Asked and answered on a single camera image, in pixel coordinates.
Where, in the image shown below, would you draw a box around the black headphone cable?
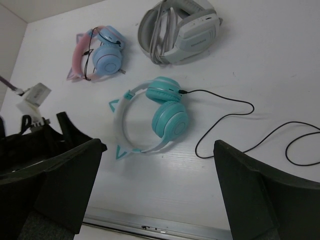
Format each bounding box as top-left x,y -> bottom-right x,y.
178,88 -> 320,166

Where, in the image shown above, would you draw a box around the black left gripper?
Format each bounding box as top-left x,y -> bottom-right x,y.
0,112 -> 92,175

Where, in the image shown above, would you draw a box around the aluminium front rail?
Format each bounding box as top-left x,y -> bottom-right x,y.
83,215 -> 233,240

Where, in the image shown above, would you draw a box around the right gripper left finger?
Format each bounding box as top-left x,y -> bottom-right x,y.
0,138 -> 107,240

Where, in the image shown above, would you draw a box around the pink blue cat-ear headphones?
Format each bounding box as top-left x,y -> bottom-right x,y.
67,25 -> 126,81

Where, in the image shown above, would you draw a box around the teal cat-ear headphones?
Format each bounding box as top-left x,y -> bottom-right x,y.
109,76 -> 189,160

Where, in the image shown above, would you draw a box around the grey white headphones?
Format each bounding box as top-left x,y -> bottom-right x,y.
137,0 -> 223,65

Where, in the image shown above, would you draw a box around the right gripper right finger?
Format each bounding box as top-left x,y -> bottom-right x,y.
214,140 -> 320,240

